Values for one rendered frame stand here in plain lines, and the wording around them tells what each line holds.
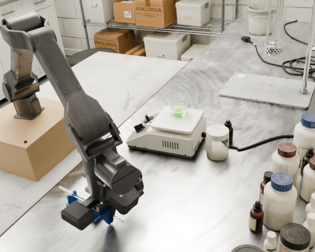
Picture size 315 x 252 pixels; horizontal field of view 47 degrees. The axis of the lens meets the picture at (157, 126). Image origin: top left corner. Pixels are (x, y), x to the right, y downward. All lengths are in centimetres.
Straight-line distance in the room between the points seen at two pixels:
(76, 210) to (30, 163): 28
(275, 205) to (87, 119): 40
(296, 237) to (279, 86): 74
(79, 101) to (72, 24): 379
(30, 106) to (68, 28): 348
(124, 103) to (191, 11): 205
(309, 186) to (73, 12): 380
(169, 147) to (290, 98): 49
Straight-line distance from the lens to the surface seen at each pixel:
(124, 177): 64
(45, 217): 90
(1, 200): 100
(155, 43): 340
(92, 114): 66
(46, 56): 70
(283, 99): 129
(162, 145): 99
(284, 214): 79
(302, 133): 95
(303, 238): 74
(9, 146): 100
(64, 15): 448
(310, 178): 86
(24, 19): 79
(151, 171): 96
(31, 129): 102
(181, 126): 97
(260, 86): 136
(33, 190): 99
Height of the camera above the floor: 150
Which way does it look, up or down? 31 degrees down
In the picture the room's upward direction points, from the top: 5 degrees counter-clockwise
